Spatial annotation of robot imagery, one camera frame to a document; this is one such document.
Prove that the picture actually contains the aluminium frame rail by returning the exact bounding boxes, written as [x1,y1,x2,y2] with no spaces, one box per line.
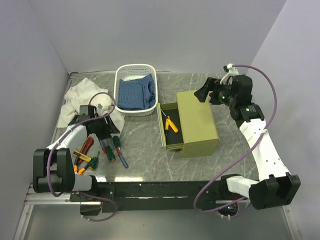
[23,182,291,206]

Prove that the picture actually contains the white plastic perforated basket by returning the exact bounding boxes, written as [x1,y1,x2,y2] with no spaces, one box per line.
[113,63,158,117]

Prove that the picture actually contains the blue red handled screwdriver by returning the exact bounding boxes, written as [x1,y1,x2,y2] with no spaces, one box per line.
[116,147,129,169]

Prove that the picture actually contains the olive green metal drawer box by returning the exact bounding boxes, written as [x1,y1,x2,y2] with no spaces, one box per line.
[176,90,220,158]

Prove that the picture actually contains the white cloth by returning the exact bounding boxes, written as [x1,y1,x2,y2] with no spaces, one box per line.
[57,78,114,128]

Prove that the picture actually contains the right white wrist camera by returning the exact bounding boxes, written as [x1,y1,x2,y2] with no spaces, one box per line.
[219,63,239,85]

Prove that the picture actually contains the orange handled pliers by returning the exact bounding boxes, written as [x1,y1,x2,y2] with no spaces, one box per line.
[73,162,91,175]

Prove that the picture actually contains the stubby green screwdriver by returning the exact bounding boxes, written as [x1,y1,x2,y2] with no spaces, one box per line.
[89,151,100,170]

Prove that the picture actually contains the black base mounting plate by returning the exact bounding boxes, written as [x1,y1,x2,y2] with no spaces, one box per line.
[68,181,249,217]

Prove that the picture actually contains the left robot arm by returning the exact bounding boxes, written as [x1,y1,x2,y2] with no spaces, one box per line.
[32,105,120,201]

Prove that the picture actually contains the yellow short screwdriver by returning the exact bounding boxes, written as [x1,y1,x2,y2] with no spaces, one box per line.
[164,116,170,140]

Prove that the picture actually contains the blue checkered cloth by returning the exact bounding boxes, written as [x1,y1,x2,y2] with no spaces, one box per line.
[117,74,156,111]

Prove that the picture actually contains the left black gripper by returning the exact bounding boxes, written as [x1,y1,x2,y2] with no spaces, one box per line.
[90,113,120,141]

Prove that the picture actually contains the yellow precision screwdriver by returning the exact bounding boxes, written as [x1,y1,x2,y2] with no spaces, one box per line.
[161,110,179,133]

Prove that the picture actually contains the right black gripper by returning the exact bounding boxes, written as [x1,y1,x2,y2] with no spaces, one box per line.
[193,77,237,108]

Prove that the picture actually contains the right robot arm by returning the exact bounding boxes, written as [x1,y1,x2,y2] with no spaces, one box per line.
[194,75,301,210]

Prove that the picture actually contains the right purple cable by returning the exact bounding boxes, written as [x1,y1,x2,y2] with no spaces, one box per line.
[193,64,278,219]

